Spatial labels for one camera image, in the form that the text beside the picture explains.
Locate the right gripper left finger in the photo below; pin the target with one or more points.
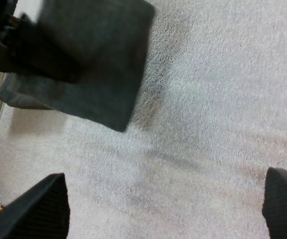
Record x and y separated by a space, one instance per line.
37 214

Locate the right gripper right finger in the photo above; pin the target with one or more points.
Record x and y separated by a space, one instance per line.
283 206

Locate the dark grey-green towel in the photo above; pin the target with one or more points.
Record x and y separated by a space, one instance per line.
26 94
103 54

